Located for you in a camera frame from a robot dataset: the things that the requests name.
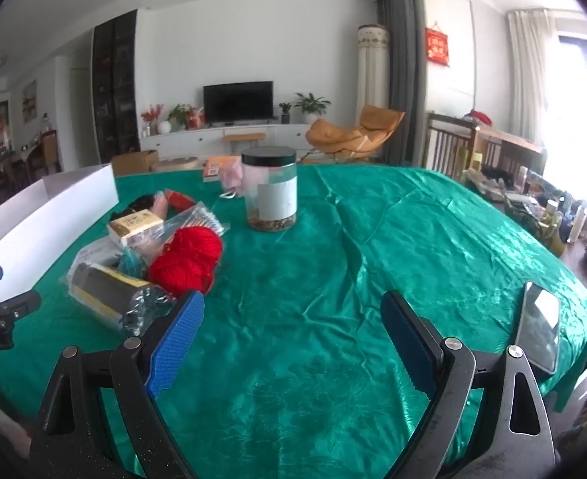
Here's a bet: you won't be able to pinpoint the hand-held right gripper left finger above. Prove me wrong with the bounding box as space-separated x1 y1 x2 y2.
29 289 207 479

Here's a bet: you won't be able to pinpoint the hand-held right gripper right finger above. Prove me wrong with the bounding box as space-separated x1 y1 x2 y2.
380 289 556 479

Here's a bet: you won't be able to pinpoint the black yellow item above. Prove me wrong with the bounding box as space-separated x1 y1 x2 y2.
61 238 175 336

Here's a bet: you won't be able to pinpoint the red yarn ball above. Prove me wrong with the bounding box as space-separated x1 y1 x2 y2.
148 226 224 296

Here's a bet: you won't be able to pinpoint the white cardboard box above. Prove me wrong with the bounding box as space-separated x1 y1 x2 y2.
0 164 120 306

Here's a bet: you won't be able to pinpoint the small tan box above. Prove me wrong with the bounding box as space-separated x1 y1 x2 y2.
107 209 165 249

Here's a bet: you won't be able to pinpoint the person's left forearm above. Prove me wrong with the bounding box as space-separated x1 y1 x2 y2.
0 353 32 460

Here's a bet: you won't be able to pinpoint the red soft item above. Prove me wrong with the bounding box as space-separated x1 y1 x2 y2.
166 189 198 210

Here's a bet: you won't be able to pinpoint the green satin tablecloth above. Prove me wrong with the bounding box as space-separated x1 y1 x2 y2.
0 164 587 467

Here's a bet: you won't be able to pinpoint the wooden dining chairs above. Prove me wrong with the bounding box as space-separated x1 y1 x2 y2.
0 129 63 201

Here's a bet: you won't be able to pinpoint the smartphone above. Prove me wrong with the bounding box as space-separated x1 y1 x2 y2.
515 281 561 376

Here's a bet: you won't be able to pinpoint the cotton swab packet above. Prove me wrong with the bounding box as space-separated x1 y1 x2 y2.
162 202 230 241

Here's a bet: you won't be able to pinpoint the black lace cloth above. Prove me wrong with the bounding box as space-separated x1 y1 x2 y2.
123 193 157 216

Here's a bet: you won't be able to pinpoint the pink cloth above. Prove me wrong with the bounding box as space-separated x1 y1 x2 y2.
220 156 247 201

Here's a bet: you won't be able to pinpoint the clear jar with black lid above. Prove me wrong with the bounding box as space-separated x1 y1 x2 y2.
241 146 299 233

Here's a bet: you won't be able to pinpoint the orange book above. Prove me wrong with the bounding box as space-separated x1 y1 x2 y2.
203 156 240 183

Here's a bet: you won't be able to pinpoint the brown cardboard box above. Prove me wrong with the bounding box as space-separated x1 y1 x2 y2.
111 149 160 177

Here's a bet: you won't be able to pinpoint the pile of bottles and sundries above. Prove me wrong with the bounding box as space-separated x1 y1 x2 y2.
462 154 587 280

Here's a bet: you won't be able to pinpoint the wooden slatted chair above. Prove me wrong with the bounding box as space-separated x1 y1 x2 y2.
424 112 480 181

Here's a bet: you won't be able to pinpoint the wooden railing bench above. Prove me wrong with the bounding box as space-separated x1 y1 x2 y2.
477 126 549 176

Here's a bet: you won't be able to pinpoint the orange lounge chair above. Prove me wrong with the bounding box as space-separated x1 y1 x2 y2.
301 104 406 164

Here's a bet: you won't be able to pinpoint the wooden stool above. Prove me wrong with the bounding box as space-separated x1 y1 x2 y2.
222 132 267 156

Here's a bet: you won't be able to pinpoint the dark display cabinet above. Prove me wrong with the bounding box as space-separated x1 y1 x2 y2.
92 9 140 166

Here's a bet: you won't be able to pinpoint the potted plant with red flowers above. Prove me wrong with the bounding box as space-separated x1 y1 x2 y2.
167 103 198 131

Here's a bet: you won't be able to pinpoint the red flower branches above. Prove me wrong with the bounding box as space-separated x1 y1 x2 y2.
140 103 165 137

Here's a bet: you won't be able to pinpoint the black television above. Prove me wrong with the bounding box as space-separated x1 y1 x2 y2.
203 80 275 123

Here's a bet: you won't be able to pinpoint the large green potted plant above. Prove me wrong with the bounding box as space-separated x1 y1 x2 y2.
293 92 332 123

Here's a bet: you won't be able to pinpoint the covered standing air conditioner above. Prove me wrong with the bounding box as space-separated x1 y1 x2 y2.
356 24 392 121

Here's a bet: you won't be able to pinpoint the grey curtain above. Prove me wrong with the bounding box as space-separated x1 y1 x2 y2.
375 0 427 166

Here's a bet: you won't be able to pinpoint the white curtain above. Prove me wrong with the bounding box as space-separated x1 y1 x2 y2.
506 9 559 146

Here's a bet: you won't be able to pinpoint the framed wall picture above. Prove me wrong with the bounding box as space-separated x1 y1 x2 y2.
21 79 39 123

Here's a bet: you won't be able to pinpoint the red wall hanging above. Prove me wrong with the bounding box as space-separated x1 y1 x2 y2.
425 27 452 67

